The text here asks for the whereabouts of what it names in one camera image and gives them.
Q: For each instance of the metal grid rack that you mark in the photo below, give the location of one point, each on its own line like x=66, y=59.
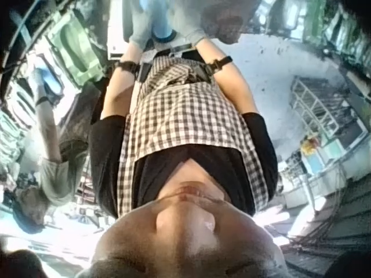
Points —
x=321, y=107

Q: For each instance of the blue plastic cylinder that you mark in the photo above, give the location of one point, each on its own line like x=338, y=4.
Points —
x=53, y=82
x=160, y=20

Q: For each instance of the rack of green crates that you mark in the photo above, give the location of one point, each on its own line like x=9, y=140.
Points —
x=316, y=23

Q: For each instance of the person's left hand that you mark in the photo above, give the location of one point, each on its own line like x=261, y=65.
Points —
x=140, y=27

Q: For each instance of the person's right hand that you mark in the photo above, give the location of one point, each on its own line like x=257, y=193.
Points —
x=189, y=27

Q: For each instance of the stack of green crates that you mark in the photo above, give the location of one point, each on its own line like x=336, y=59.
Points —
x=74, y=49

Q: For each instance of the cluttered work table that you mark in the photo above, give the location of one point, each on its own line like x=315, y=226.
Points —
x=316, y=171

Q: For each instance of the white box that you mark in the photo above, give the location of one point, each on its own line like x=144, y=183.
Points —
x=117, y=32

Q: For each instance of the black wrist band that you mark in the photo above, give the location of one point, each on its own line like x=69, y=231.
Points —
x=127, y=66
x=221, y=62

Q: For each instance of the brown round bin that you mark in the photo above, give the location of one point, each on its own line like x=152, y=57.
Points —
x=227, y=24

